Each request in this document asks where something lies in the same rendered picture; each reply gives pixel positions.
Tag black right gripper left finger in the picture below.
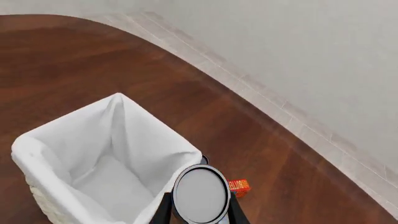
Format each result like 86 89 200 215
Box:
149 191 174 224

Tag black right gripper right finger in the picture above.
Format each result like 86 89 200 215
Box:
229 197 251 224

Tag tin with grey lid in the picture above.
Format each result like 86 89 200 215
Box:
172 164 232 224

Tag white lined woven basket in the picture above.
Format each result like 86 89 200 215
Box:
11 92 204 224

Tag red orange printed food box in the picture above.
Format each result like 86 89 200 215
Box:
226 178 251 198

